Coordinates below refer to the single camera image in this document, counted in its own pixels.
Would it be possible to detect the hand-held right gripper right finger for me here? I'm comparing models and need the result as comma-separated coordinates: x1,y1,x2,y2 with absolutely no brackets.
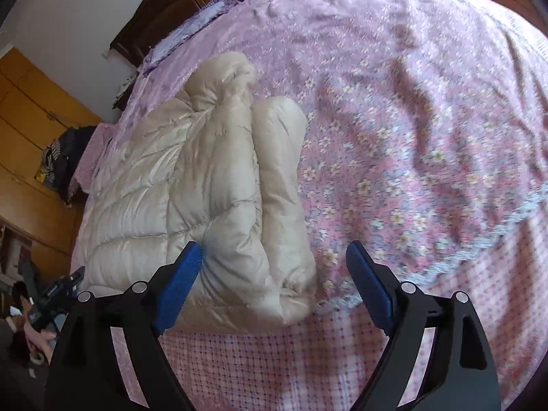
346,241,501,411

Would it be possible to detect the yellow wooden wardrobe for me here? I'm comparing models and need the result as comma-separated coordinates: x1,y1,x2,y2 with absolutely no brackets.
0,47,103,258

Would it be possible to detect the pile of dark clothes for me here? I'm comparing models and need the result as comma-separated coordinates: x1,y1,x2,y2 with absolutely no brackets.
34,125,101,204

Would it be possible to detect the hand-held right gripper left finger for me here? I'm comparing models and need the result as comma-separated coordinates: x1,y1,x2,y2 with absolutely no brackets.
45,241,203,411

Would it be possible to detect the beige puffer jacket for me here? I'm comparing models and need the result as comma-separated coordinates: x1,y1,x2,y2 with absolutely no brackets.
79,51,320,332

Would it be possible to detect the purple trimmed pillow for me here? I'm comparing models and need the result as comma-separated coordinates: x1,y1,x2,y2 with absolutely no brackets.
148,2,229,67

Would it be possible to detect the pink folded cloth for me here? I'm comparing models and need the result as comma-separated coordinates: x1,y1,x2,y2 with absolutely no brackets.
68,122,118,193

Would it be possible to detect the pink checked bed sheet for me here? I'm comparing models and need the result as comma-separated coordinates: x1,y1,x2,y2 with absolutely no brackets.
109,218,548,411

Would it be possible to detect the dark wooden nightstand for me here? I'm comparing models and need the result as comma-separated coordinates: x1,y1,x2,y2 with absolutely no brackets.
111,72,138,111

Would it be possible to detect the purple floral bedspread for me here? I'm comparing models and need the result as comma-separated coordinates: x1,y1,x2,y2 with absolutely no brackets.
75,0,548,313

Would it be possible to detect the dark wooden headboard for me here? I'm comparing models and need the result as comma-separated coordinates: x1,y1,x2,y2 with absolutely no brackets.
109,0,249,67

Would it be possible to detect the person's left hand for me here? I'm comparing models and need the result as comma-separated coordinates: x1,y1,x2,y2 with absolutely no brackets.
23,302,60,352

